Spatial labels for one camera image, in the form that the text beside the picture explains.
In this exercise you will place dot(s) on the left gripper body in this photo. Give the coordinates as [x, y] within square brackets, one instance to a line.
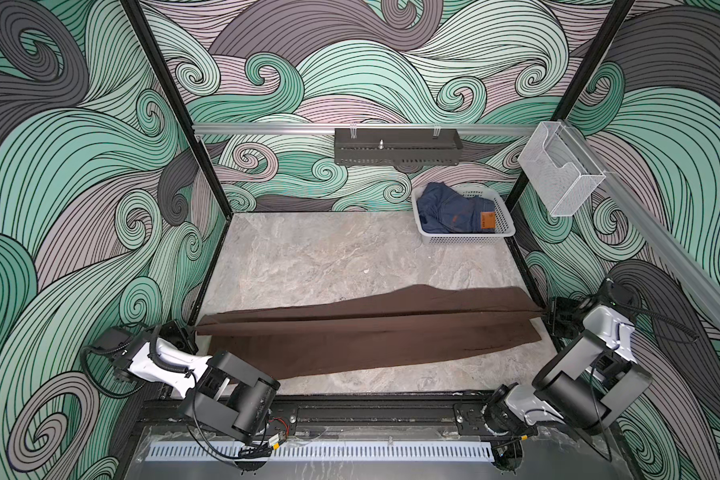
[174, 336]

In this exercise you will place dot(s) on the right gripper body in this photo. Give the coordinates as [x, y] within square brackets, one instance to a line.
[564, 318]

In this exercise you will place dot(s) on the brown trousers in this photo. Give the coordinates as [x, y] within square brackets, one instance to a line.
[415, 325]

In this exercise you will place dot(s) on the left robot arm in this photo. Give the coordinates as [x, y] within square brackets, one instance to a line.
[220, 392]

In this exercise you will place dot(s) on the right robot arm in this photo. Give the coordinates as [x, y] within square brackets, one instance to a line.
[588, 384]

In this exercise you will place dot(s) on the white plastic basket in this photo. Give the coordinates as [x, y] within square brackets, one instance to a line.
[504, 225]

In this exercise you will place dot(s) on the blue jeans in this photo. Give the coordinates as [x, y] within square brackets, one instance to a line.
[442, 210]

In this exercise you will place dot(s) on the black perforated metal tray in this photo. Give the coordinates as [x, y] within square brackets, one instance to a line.
[398, 148]

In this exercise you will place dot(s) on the white slotted cable duct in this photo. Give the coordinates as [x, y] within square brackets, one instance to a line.
[334, 450]

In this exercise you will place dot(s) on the white mesh wall holder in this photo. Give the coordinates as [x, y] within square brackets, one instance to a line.
[561, 167]

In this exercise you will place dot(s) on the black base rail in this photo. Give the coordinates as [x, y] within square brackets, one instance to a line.
[461, 411]

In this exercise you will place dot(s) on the aluminium rail right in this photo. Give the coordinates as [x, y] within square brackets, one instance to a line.
[689, 272]

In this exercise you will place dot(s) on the aluminium rail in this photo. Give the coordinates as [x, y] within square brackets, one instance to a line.
[689, 272]
[282, 128]

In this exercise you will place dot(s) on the aluminium rail back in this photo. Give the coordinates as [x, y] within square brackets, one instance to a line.
[282, 128]

